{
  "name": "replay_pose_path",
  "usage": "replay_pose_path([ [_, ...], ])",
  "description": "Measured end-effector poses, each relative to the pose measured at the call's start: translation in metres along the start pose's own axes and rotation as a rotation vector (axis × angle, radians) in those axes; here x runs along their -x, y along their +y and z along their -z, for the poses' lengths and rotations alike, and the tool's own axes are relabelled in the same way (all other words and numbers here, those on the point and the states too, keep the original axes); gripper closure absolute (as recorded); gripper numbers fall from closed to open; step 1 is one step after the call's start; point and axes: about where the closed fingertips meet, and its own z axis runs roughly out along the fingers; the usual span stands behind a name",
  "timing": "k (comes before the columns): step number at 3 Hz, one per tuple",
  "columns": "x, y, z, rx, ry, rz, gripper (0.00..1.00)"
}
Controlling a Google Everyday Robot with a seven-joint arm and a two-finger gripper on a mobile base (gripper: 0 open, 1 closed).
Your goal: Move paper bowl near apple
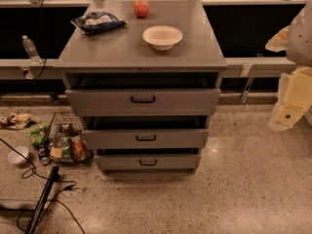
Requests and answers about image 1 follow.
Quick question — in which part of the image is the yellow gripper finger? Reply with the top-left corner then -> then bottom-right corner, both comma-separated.
268,66 -> 312,132
265,26 -> 290,53

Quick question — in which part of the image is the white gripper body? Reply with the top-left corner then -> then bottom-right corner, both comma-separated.
286,0 -> 312,66

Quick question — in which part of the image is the white paper bowl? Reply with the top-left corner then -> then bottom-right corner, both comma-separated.
142,25 -> 183,51

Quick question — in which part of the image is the red apple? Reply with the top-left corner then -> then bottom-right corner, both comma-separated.
133,0 -> 149,19

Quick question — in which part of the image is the white bowl on floor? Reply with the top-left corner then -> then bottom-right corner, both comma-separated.
8,146 -> 29,165

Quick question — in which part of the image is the grey drawer cabinet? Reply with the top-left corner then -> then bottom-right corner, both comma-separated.
54,0 -> 228,176

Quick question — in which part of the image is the blue chip bag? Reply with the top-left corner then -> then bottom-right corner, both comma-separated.
70,12 -> 127,35

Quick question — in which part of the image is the bottom grey drawer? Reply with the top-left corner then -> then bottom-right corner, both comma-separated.
94,154 -> 201,171

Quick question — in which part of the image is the grey drawer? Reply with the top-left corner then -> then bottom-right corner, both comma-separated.
94,154 -> 201,171
66,89 -> 219,117
82,129 -> 209,149

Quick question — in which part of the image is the middle grey drawer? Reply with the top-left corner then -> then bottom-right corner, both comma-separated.
82,129 -> 209,149

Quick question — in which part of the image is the top grey drawer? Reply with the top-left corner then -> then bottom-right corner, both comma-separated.
66,89 -> 219,117

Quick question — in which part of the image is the red can in basket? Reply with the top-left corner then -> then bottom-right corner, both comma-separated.
72,136 -> 87,160

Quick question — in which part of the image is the green can in basket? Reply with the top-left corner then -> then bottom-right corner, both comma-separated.
61,137 -> 72,158

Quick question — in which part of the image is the clear plastic water bottle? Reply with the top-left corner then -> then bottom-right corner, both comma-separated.
22,35 -> 42,64

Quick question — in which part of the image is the soda can on floor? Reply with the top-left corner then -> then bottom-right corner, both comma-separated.
38,145 -> 50,165

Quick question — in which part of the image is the green snack bag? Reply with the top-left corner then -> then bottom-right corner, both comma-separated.
28,122 -> 50,149

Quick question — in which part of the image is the crumpled tan snack bag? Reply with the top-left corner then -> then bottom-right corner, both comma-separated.
0,113 -> 31,129

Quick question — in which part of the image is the black bar on floor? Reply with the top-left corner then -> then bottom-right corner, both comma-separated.
25,166 -> 59,234

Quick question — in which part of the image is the wire mesh basket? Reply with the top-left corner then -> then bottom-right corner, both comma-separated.
48,112 -> 93,163

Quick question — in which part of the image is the black floor cable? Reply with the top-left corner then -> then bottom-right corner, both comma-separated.
0,137 -> 86,234

